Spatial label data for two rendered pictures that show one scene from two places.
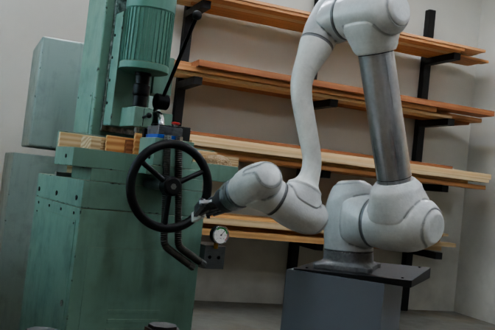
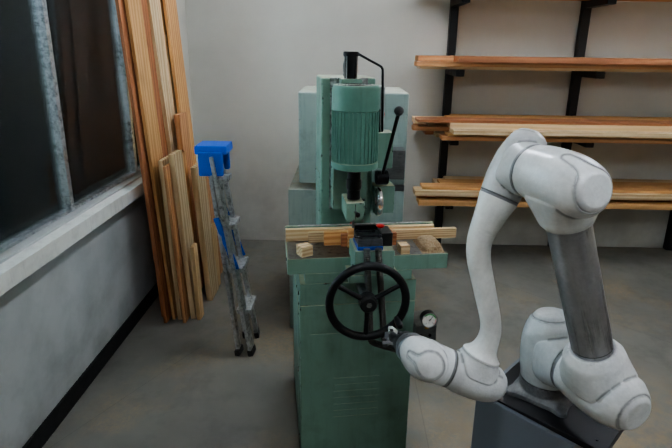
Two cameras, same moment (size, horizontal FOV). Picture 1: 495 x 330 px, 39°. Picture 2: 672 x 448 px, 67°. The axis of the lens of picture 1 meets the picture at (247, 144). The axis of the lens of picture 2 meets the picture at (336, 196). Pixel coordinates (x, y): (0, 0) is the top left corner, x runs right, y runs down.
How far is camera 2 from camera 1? 1.12 m
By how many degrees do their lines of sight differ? 30
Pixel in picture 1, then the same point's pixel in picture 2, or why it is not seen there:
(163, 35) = (366, 137)
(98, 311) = (325, 380)
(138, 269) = (357, 347)
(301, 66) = (476, 231)
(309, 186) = (482, 363)
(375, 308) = not seen: outside the picture
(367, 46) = (551, 226)
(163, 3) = (362, 106)
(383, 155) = (574, 331)
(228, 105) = (495, 81)
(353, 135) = (625, 94)
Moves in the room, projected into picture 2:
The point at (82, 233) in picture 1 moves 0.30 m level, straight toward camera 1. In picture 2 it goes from (304, 325) to (281, 373)
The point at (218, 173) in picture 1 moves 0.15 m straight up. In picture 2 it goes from (427, 261) to (429, 224)
